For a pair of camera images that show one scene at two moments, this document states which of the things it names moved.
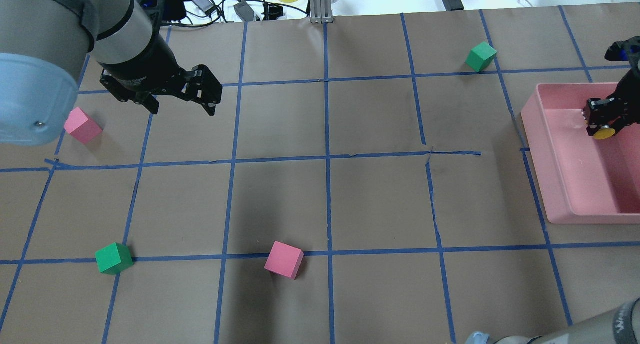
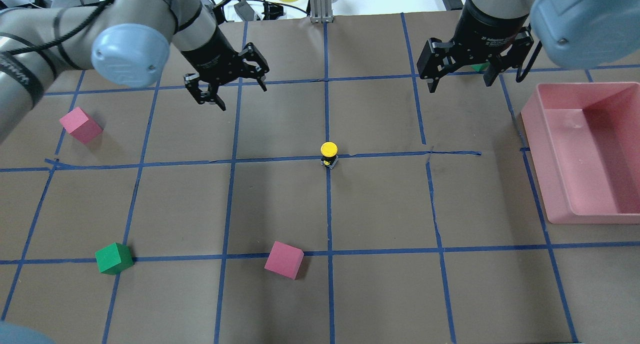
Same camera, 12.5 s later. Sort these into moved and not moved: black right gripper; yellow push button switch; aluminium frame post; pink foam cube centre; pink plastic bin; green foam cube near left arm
Moved: yellow push button switch; black right gripper
Not moved: pink foam cube centre; aluminium frame post; pink plastic bin; green foam cube near left arm
